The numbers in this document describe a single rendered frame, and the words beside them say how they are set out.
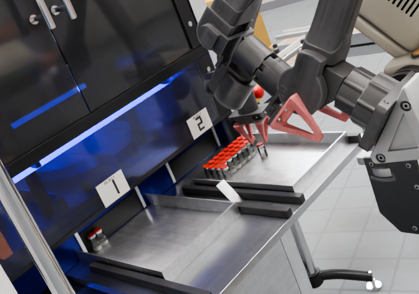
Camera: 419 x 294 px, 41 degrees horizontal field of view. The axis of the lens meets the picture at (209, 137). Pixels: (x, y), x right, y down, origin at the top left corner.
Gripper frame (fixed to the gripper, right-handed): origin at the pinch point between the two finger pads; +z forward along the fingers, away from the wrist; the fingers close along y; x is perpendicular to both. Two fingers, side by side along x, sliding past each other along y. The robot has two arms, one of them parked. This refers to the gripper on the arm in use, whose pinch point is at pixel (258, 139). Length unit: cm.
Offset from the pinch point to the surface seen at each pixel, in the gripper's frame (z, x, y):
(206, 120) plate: -7.3, -1.8, 15.3
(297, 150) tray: 5.5, -2.1, -9.3
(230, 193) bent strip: 3.2, 22.1, 0.0
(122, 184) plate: -6.8, 30.9, 23.7
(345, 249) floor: 94, -74, 18
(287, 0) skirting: 90, -666, 252
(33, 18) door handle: -51, 33, 25
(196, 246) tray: 4.1, 42.2, -0.4
